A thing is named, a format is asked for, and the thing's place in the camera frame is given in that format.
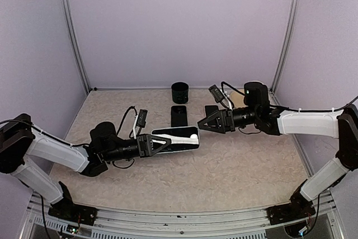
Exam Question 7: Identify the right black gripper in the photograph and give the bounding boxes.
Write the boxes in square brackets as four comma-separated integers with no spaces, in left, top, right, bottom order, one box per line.
[199,105,259,133]

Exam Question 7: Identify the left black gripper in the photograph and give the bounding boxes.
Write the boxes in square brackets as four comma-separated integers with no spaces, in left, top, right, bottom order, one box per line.
[102,133,171,162]

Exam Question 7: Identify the pink phone case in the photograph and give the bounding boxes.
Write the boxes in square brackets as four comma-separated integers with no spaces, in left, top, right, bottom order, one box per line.
[204,105,219,117]

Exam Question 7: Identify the light blue phone case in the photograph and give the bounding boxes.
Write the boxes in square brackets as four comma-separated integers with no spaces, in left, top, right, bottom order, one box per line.
[150,125,201,154]

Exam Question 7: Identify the black phone case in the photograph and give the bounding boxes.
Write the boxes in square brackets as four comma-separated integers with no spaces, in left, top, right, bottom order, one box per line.
[171,105,188,128]

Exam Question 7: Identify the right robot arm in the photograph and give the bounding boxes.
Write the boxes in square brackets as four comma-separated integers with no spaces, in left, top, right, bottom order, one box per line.
[197,81,357,219]

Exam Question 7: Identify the beige round plate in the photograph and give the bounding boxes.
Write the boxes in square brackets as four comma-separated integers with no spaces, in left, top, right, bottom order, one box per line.
[229,91,244,106]

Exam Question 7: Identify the dark green cup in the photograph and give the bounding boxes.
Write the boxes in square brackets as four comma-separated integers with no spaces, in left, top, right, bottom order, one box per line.
[171,82,189,104]

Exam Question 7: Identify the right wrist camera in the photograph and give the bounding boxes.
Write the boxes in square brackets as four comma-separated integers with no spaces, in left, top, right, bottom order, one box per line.
[209,85,234,110]

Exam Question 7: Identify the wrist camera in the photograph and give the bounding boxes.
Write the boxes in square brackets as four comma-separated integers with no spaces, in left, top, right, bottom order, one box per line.
[132,109,148,139]
[209,85,234,110]

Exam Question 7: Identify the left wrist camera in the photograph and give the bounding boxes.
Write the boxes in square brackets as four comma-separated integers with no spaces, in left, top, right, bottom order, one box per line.
[132,109,148,139]

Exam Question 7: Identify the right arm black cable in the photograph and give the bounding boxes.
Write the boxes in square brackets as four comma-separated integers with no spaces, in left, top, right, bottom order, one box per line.
[220,81,358,114]

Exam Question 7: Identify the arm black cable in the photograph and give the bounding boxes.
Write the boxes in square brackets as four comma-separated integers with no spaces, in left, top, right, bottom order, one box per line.
[116,106,138,136]
[220,81,358,114]

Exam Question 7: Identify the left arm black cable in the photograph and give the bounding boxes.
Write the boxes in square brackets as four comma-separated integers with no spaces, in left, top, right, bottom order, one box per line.
[116,106,138,136]

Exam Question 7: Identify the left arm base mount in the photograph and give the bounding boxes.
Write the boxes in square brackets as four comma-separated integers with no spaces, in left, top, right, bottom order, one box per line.
[48,204,98,226]

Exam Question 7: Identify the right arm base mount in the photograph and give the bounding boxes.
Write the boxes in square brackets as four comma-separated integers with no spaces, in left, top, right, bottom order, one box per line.
[266,203,316,226]

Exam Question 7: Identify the right aluminium frame post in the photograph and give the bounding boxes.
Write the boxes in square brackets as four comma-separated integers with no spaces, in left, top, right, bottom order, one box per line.
[270,0,299,95]

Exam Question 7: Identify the aluminium frame post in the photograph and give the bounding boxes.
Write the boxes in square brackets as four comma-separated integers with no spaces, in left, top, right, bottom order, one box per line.
[270,0,299,95]
[61,0,91,94]

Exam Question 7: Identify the left aluminium frame post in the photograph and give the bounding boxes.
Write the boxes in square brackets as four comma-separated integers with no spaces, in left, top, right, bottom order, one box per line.
[61,0,91,94]

